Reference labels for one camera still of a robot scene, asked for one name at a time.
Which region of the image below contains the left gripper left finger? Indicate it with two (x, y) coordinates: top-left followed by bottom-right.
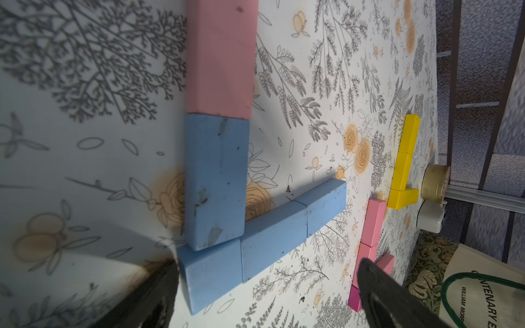
(92, 260), (179, 327)

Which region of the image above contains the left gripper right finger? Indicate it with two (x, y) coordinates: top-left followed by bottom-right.
(358, 258), (448, 328)

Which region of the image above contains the pink block three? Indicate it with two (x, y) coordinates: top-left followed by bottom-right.
(351, 242), (378, 288)

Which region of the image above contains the blue block four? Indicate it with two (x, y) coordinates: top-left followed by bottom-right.
(177, 239), (243, 315)

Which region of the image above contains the pink block five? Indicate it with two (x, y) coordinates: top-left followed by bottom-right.
(361, 198), (387, 247)

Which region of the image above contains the small yellow cube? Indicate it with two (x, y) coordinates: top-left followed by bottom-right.
(387, 189), (405, 210)

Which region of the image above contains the yellow block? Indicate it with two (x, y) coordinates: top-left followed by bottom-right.
(399, 188), (420, 207)
(391, 152), (412, 191)
(399, 114), (420, 154)

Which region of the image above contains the blue block one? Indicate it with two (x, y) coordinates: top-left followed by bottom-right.
(294, 178), (347, 238)

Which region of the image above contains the blue block two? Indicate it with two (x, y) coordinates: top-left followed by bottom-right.
(240, 202), (307, 282)

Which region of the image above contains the blue block three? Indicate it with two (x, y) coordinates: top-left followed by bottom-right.
(184, 113), (250, 251)

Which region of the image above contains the pink block four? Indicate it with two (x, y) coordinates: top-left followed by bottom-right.
(185, 0), (258, 120)

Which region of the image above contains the magenta small cube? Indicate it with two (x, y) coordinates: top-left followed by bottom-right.
(348, 285), (362, 312)

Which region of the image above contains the pink block two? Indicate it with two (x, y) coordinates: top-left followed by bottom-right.
(375, 253), (395, 275)

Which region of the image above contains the cream tote bag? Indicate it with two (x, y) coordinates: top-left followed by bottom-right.
(403, 231), (525, 328)

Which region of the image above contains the small white box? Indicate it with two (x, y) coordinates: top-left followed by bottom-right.
(416, 200), (447, 234)

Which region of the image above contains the round red lid tin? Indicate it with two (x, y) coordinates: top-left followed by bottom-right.
(421, 164), (451, 204)

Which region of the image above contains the floral table mat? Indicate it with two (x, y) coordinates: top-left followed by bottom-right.
(1, 1), (438, 327)

